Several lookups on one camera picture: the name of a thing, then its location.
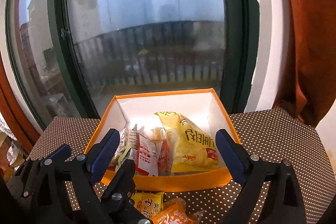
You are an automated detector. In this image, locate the polka dot brown tablecloth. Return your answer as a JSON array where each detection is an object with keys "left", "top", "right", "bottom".
[{"left": 29, "top": 108, "right": 335, "bottom": 223}]

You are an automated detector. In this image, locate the rust orange right curtain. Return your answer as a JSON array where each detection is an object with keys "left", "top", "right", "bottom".
[{"left": 273, "top": 0, "right": 335, "bottom": 127}]

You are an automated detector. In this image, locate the balcony railing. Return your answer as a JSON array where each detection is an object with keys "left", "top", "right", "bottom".
[{"left": 74, "top": 20, "right": 226, "bottom": 88}]

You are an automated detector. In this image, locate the red white snack packet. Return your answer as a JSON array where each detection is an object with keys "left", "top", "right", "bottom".
[{"left": 135, "top": 134, "right": 158, "bottom": 176}]

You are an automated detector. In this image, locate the large yellow chips bag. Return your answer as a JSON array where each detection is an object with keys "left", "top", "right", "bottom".
[{"left": 155, "top": 111, "right": 219, "bottom": 174}]

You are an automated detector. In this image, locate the rust orange curtain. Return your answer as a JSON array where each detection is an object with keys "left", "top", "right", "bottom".
[
  {"left": 0, "top": 59, "right": 40, "bottom": 153},
  {"left": 273, "top": 0, "right": 335, "bottom": 127}
]

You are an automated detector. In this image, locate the yellow cartoon snack packet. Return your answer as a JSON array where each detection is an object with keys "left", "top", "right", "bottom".
[{"left": 131, "top": 192, "right": 164, "bottom": 218}]

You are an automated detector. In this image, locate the pale green snack packet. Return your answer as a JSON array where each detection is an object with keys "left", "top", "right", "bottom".
[{"left": 108, "top": 125, "right": 138, "bottom": 171}]

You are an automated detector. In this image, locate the orange cardboard box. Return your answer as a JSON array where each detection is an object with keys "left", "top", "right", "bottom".
[{"left": 85, "top": 89, "right": 240, "bottom": 192}]

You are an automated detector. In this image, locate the rust orange left curtain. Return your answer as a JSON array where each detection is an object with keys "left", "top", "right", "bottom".
[{"left": 0, "top": 59, "right": 40, "bottom": 153}]

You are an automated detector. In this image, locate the red white cartoon snack bag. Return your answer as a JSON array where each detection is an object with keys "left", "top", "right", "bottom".
[{"left": 150, "top": 127, "right": 173, "bottom": 176}]

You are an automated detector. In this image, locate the green window frame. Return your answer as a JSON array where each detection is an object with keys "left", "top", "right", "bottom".
[{"left": 3, "top": 0, "right": 259, "bottom": 129}]

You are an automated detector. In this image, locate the orange translucent snack packet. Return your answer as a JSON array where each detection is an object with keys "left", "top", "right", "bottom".
[{"left": 151, "top": 198, "right": 205, "bottom": 224}]

